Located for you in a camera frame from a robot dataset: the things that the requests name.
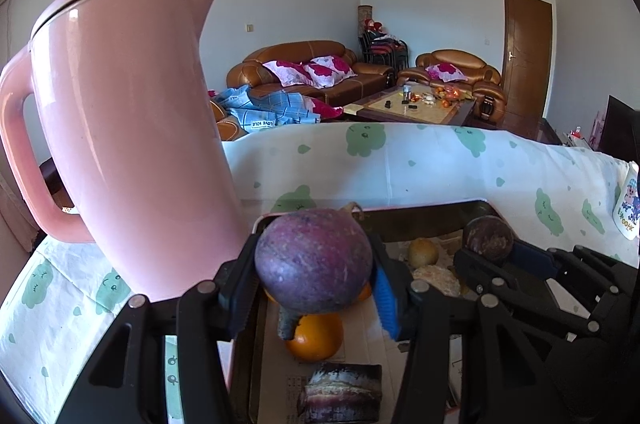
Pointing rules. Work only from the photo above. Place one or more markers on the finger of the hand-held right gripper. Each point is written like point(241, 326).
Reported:
point(470, 275)
point(535, 261)

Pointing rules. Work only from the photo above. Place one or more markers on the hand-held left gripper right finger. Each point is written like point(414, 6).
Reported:
point(389, 304)

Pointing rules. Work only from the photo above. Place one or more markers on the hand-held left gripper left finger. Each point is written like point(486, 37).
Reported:
point(240, 299)

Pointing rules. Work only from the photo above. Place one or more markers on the small orange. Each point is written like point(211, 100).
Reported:
point(365, 293)

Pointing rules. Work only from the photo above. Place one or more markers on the cut yam piece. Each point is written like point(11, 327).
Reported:
point(439, 281)

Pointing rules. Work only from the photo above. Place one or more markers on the dark passion fruit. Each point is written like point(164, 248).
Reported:
point(487, 236)

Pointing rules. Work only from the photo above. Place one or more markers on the small yellow-brown fruit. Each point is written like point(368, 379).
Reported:
point(424, 251)

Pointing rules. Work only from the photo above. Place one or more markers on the pink tin box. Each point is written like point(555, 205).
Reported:
point(425, 224)

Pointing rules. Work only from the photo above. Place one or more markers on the large round orange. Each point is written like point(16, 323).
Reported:
point(315, 338)

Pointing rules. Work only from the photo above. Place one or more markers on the purple round radish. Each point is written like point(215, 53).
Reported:
point(312, 261)

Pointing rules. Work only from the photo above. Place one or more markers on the white printed mug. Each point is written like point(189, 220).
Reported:
point(629, 214)

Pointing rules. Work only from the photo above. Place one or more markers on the white green-cloud tablecloth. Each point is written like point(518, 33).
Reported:
point(400, 168)

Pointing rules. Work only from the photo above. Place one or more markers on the dark television cabinet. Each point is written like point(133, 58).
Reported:
point(555, 133)

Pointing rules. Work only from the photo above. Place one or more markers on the small red bottle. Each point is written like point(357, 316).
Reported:
point(575, 135)

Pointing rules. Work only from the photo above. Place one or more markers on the pink paper bag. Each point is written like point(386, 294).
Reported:
point(598, 131)

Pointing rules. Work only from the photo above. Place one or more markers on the black television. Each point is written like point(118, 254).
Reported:
point(620, 128)

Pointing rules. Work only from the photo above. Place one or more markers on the brown leather seat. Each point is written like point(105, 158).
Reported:
point(227, 131)

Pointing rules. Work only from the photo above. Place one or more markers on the wooden coffee table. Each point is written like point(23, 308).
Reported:
point(390, 116)

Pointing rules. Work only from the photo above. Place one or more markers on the heap of small oranges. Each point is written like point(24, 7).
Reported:
point(447, 94)

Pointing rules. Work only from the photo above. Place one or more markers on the blue checked blanket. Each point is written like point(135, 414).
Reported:
point(270, 108)

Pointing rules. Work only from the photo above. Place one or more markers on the small metal can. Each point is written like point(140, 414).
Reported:
point(407, 92)

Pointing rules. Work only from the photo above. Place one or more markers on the pink floral pillow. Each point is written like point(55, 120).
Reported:
point(285, 72)
point(327, 69)
point(445, 71)

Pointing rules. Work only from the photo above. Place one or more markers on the pink electric kettle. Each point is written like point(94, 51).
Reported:
point(125, 128)

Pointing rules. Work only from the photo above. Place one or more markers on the brown wooden door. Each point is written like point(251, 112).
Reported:
point(527, 53)

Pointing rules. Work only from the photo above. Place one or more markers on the brown leather armchair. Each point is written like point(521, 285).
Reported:
point(450, 56)

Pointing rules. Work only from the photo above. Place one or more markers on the stacked dark chairs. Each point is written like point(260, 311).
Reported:
point(382, 51)

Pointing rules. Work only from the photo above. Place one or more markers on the brown leather sofa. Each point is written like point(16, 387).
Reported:
point(300, 51)

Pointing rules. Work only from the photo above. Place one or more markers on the tall brown cylinder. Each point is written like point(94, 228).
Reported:
point(365, 13)

